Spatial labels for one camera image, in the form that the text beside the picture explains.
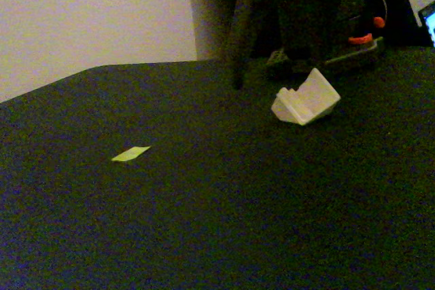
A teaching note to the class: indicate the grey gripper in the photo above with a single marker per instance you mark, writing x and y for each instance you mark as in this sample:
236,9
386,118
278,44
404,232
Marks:
240,37

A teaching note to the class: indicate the white plastic printed part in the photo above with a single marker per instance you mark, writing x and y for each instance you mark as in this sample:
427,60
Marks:
306,103

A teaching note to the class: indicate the grey SO-100 robot arm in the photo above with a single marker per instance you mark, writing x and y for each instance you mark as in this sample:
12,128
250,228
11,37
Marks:
357,54

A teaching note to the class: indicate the dark blue desk mat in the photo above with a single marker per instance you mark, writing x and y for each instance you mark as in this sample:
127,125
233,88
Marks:
204,201

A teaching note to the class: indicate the black clamp with orange pad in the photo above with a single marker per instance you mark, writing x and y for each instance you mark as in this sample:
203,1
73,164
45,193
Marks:
361,39
379,22

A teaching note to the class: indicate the black office chair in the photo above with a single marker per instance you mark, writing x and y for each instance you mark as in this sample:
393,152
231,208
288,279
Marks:
399,15

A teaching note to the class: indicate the laptop with lit screen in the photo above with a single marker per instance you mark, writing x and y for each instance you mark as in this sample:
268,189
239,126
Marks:
429,23

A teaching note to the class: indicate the green tape marker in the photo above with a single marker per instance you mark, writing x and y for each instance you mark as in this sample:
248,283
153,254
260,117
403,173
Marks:
130,154

